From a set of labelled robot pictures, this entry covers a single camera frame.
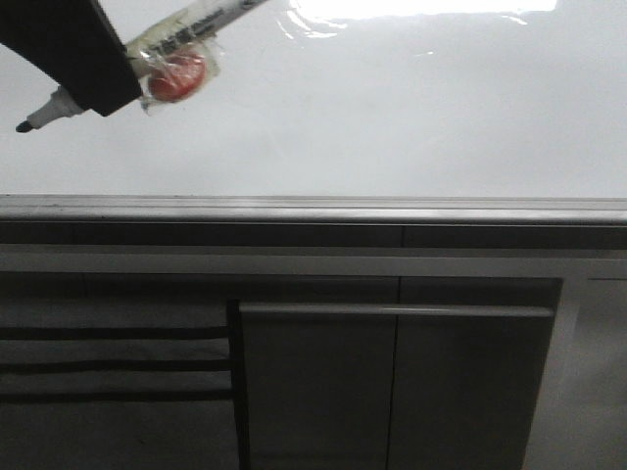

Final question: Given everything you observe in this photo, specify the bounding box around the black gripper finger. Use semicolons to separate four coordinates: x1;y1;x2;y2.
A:
1;0;142;117

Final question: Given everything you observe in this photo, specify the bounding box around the taped whiteboard marker pen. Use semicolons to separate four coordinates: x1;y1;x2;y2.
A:
16;1;260;133

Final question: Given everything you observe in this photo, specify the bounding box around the white glossy whiteboard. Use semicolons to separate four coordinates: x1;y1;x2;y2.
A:
1;1;626;249

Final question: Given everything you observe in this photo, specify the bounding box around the grey drawer unit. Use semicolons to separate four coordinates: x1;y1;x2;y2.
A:
1;273;250;469

